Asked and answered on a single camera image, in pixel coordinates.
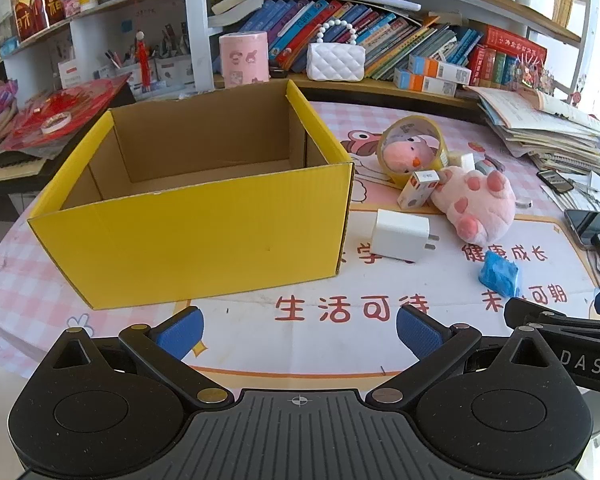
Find keyboard piano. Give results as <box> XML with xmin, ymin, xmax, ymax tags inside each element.
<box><xmin>0</xmin><ymin>152</ymin><xmax>46</xmax><ymax>182</ymax></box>

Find yellow tape roll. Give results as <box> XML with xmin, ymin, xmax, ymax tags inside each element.
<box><xmin>376</xmin><ymin>115</ymin><xmax>449</xmax><ymax>188</ymax></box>

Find pink cartoon table mat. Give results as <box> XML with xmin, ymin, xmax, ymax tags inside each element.
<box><xmin>0</xmin><ymin>103</ymin><xmax>600</xmax><ymax>384</ymax></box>

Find orange blue box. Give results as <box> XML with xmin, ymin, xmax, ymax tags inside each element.
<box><xmin>393</xmin><ymin>68</ymin><xmax>457</xmax><ymax>98</ymax></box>
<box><xmin>407</xmin><ymin>55</ymin><xmax>472</xmax><ymax>84</ymax></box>

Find red dictionary book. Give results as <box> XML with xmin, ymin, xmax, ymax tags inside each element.
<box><xmin>476</xmin><ymin>23</ymin><xmax>547</xmax><ymax>64</ymax></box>

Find small toy truck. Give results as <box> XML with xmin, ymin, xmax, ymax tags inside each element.
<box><xmin>475</xmin><ymin>155</ymin><xmax>505</xmax><ymax>176</ymax></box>

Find white eraser block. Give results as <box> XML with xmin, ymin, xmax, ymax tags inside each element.
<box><xmin>448</xmin><ymin>151</ymin><xmax>476</xmax><ymax>171</ymax></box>

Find white quilted handbag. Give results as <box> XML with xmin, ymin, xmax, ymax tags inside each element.
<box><xmin>306</xmin><ymin>18</ymin><xmax>366</xmax><ymax>82</ymax></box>

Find white tape ring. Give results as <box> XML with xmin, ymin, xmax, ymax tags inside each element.
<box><xmin>40</xmin><ymin>112</ymin><xmax>74</xmax><ymax>136</ymax></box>

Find stack of papers and books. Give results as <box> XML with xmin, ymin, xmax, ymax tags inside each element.
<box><xmin>464</xmin><ymin>86</ymin><xmax>600</xmax><ymax>176</ymax></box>

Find orange blue box lower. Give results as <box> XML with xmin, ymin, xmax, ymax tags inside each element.
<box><xmin>393</xmin><ymin>68</ymin><xmax>457</xmax><ymax>98</ymax></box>

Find yellow cardboard box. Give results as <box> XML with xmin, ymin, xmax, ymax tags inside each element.
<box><xmin>28</xmin><ymin>79</ymin><xmax>353</xmax><ymax>310</ymax></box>

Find red figurine pen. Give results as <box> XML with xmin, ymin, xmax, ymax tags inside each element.
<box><xmin>135</xmin><ymin>30</ymin><xmax>151</xmax><ymax>93</ymax></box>

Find row of leaning books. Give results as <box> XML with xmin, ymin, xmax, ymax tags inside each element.
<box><xmin>212</xmin><ymin>0</ymin><xmax>484</xmax><ymax>82</ymax></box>

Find blue plastic bag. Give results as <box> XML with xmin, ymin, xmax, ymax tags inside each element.
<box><xmin>478</xmin><ymin>250</ymin><xmax>519</xmax><ymax>298</ymax></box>

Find black smartphone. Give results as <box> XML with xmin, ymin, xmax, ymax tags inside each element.
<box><xmin>536</xmin><ymin>170</ymin><xmax>574</xmax><ymax>194</ymax></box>

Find pink plush paw toy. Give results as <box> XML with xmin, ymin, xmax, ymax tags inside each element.
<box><xmin>430</xmin><ymin>166</ymin><xmax>516</xmax><ymax>248</ymax></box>

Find white power adapter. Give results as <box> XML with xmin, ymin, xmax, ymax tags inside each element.
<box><xmin>370</xmin><ymin>209</ymin><xmax>440</xmax><ymax>262</ymax></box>

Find pink cartoon cylinder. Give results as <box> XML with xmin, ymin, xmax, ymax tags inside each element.
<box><xmin>219</xmin><ymin>32</ymin><xmax>270</xmax><ymax>88</ymax></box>

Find white bookshelf unit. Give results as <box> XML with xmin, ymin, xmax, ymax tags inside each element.
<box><xmin>2</xmin><ymin>0</ymin><xmax>596</xmax><ymax>102</ymax></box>

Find pink chick plush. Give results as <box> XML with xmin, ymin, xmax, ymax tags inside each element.
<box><xmin>382</xmin><ymin>136</ymin><xmax>434</xmax><ymax>174</ymax></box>

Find staples box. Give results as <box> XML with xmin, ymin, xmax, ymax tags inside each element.
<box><xmin>396</xmin><ymin>170</ymin><xmax>440</xmax><ymax>210</ymax></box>

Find orange blue box upper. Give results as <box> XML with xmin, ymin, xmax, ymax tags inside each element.
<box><xmin>407</xmin><ymin>55</ymin><xmax>472</xmax><ymax>84</ymax></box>

